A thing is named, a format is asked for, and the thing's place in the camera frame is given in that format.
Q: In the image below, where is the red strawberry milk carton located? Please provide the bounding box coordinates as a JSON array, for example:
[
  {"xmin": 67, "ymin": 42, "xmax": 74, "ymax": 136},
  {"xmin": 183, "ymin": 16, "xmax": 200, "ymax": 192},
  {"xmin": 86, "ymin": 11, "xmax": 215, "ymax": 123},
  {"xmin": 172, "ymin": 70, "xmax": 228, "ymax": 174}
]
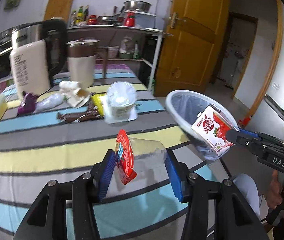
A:
[{"xmin": 191, "ymin": 104, "xmax": 240, "ymax": 160}]

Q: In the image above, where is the clear cup with red lid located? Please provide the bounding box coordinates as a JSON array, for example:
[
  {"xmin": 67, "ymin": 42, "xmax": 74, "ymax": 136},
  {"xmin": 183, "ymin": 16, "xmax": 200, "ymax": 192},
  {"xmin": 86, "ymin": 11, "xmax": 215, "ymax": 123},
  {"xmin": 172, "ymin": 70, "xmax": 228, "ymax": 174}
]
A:
[{"xmin": 115, "ymin": 129, "xmax": 167, "ymax": 185}]

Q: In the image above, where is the clear plastic bag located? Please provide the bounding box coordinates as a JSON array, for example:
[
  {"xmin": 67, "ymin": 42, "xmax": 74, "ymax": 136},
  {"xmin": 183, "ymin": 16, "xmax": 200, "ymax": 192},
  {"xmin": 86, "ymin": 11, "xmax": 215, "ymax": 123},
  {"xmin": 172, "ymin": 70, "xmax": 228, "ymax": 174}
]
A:
[{"xmin": 34, "ymin": 93, "xmax": 64, "ymax": 113}]

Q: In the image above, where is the white paper bag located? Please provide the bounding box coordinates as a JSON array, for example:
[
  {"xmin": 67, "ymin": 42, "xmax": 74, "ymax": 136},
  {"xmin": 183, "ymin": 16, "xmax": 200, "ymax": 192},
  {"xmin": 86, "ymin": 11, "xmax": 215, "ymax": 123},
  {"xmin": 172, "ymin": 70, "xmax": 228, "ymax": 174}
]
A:
[{"xmin": 59, "ymin": 81, "xmax": 91, "ymax": 108}]

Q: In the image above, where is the white trash bin with liner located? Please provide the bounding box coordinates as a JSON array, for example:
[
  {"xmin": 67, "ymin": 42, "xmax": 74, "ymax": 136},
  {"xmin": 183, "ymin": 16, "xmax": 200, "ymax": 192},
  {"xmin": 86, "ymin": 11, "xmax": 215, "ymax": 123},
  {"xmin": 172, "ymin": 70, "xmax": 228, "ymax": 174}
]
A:
[{"xmin": 166, "ymin": 90, "xmax": 237, "ymax": 161}]

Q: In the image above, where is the person's grey-trousered knee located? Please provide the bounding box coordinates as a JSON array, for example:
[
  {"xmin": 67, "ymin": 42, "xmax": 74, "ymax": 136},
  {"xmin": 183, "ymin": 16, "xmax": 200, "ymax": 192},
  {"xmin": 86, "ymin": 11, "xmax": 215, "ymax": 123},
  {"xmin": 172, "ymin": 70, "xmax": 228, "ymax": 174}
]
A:
[{"xmin": 231, "ymin": 173, "xmax": 260, "ymax": 218}]

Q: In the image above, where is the striped tablecloth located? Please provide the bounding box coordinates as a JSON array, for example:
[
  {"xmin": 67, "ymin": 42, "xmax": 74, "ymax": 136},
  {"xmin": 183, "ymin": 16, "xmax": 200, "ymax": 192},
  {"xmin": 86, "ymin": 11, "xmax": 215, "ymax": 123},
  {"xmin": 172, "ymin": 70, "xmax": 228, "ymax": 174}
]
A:
[{"xmin": 0, "ymin": 64, "xmax": 228, "ymax": 239}]

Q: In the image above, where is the yellow wooden door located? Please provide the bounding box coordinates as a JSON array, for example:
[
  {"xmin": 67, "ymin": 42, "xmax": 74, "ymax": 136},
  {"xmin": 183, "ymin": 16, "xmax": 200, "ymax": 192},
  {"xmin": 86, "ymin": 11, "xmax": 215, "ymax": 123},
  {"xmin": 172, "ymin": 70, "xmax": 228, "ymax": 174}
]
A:
[{"xmin": 154, "ymin": 0, "xmax": 230, "ymax": 96}]

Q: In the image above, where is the purple snack wrapper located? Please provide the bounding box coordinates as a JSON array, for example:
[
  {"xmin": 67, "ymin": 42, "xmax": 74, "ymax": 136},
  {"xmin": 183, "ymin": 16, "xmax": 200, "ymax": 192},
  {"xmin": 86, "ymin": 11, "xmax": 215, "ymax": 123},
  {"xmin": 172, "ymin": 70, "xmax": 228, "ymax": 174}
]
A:
[{"xmin": 17, "ymin": 91, "xmax": 39, "ymax": 116}]

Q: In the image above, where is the brown chocolate bar wrapper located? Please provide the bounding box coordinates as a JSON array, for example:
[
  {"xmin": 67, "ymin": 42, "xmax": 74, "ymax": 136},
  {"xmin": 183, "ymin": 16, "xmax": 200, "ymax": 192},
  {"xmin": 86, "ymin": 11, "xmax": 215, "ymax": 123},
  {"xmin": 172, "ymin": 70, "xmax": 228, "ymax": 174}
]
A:
[{"xmin": 57, "ymin": 101, "xmax": 102, "ymax": 124}]

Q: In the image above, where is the yellow snack wrapper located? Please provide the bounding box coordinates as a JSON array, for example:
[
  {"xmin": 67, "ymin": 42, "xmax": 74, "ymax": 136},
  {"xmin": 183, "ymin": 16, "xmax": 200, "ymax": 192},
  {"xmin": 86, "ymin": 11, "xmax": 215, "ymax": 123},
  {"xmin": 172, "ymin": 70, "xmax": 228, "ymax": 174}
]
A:
[{"xmin": 91, "ymin": 94, "xmax": 105, "ymax": 116}]

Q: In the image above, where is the white yogurt cup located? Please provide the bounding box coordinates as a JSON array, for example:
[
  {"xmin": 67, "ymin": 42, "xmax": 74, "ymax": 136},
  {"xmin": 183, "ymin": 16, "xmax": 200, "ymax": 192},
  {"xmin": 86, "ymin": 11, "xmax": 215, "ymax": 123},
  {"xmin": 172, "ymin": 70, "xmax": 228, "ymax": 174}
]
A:
[{"xmin": 102, "ymin": 81, "xmax": 137, "ymax": 124}]

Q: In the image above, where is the white metal shelf rack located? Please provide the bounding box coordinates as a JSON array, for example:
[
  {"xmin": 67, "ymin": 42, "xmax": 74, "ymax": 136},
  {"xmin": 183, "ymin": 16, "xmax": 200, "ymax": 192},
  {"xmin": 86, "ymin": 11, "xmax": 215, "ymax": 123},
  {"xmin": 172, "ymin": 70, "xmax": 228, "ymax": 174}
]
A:
[{"xmin": 0, "ymin": 24, "xmax": 174, "ymax": 91}]

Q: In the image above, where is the red thermos bottle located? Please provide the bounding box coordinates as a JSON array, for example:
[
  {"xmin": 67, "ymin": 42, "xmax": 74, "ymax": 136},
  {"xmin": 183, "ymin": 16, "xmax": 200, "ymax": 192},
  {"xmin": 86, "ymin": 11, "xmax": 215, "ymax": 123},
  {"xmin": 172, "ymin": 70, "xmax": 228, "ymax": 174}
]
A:
[{"xmin": 124, "ymin": 11, "xmax": 135, "ymax": 27}]

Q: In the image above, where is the white steel electric kettle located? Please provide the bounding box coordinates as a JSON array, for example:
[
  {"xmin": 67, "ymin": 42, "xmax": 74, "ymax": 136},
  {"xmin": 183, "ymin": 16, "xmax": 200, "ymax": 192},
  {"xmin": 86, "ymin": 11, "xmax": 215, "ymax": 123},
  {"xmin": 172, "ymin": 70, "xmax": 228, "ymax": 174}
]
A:
[{"xmin": 9, "ymin": 19, "xmax": 67, "ymax": 100}]

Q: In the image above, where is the white brown lidded mug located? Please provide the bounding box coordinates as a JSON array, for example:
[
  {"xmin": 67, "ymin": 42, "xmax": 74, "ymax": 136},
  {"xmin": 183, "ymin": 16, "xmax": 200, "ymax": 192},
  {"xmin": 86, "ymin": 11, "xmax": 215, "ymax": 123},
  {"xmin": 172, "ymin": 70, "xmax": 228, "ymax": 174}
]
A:
[{"xmin": 67, "ymin": 38, "xmax": 108, "ymax": 89}]

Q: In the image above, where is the steel mixing bowl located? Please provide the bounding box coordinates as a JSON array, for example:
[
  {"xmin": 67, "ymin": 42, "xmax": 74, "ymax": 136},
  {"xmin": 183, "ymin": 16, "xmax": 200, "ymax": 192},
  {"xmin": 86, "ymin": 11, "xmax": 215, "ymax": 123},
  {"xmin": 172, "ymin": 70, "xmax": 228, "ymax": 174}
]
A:
[{"xmin": 123, "ymin": 0, "xmax": 152, "ymax": 12}]

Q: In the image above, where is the steel cooking pot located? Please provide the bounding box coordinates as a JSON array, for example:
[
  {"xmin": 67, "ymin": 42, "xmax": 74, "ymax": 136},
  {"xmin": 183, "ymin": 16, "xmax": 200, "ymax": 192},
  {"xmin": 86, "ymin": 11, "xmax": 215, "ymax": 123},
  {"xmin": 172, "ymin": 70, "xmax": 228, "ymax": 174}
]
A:
[{"xmin": 0, "ymin": 23, "xmax": 28, "ymax": 50}]

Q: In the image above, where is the wooden cutting board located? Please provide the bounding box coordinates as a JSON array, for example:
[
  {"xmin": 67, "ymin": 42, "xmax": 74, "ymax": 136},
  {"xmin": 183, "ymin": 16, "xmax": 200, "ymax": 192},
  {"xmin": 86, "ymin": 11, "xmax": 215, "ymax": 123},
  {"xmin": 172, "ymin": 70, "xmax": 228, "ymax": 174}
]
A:
[{"xmin": 43, "ymin": 0, "xmax": 73, "ymax": 22}]

